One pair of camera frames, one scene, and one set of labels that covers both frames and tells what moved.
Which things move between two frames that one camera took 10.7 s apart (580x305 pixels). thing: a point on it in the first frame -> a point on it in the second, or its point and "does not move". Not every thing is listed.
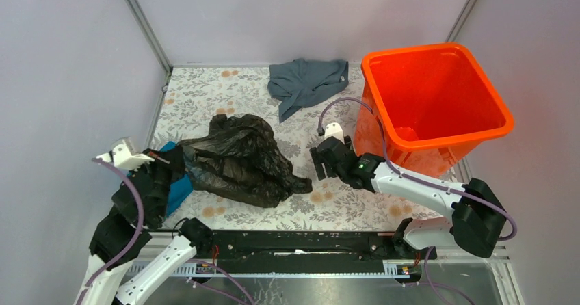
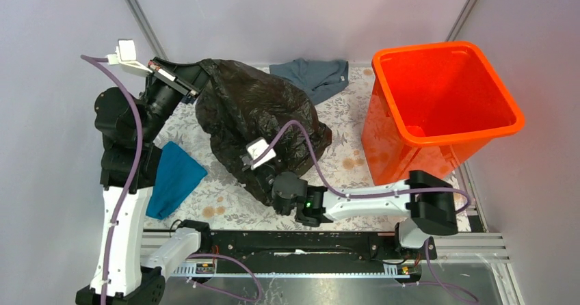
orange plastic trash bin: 435,104 does not move
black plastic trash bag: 239,161 -> 236,104
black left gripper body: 164,168 -> 161,100
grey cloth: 297,83 does not move
